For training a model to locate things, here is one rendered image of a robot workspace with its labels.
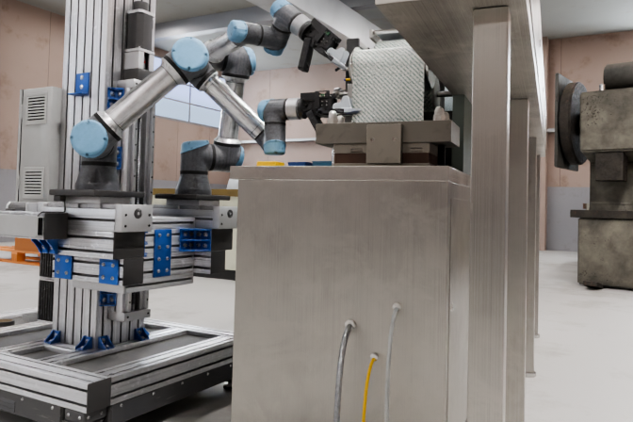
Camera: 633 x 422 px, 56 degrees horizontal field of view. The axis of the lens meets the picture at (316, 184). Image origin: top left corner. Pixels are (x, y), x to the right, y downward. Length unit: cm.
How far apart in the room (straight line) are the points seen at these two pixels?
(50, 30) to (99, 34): 1026
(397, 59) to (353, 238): 62
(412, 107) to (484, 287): 94
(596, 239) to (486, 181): 588
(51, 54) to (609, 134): 984
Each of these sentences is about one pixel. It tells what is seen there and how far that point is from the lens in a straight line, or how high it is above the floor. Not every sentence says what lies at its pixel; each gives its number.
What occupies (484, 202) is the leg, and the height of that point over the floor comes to 80.
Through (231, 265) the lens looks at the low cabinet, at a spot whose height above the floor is 16.
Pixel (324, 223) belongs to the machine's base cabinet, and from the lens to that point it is 168.
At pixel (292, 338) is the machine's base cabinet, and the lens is 175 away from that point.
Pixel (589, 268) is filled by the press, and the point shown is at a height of 19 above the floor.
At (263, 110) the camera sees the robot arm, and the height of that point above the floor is 110.
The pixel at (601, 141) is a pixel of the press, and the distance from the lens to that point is 699.
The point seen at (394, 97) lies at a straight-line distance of 191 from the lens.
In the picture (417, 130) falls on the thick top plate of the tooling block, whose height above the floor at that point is 100.
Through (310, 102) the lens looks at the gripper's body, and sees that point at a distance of 199.
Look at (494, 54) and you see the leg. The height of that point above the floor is 106.
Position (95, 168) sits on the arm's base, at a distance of 214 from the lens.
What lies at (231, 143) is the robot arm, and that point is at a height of 104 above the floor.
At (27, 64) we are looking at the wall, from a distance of 1232.
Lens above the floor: 78
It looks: 2 degrees up
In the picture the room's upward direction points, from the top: 1 degrees clockwise
